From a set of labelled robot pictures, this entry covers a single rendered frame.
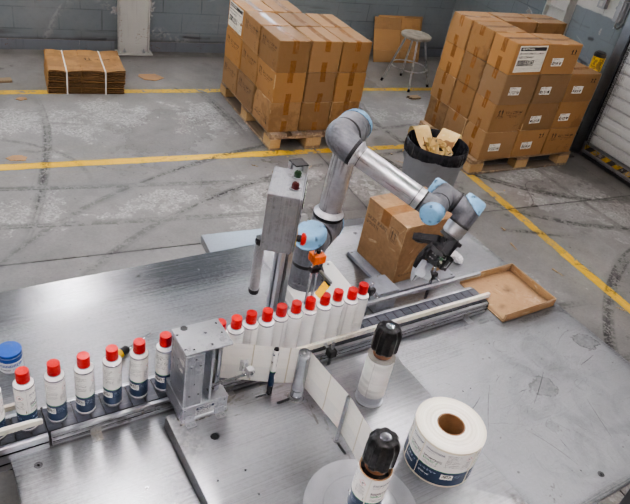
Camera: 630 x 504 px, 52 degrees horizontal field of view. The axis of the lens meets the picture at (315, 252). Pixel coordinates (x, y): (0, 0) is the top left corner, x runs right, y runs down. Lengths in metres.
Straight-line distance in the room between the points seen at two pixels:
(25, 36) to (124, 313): 5.02
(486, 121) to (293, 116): 1.59
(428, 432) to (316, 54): 3.86
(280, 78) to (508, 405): 3.52
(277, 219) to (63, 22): 5.43
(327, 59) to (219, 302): 3.26
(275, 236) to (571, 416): 1.19
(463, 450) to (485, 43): 4.25
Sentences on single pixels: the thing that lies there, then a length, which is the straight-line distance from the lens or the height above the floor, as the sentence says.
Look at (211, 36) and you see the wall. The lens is 7.39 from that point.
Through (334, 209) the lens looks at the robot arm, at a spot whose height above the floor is 1.16.
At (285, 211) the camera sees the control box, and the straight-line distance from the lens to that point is 1.80.
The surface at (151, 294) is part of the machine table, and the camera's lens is 2.41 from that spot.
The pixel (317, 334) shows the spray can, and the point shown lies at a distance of 2.16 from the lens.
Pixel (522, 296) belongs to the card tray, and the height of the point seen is 0.83.
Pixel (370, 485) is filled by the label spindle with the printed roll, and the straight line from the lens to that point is 1.66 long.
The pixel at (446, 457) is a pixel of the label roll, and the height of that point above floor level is 1.00.
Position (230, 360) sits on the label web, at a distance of 1.94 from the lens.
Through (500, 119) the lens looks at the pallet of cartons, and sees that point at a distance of 5.63.
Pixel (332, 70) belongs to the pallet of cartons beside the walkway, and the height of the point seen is 0.66.
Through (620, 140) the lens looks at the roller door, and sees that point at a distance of 6.65.
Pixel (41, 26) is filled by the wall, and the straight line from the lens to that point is 7.05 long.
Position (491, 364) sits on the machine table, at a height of 0.83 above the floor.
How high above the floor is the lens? 2.35
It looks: 34 degrees down
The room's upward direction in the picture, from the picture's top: 11 degrees clockwise
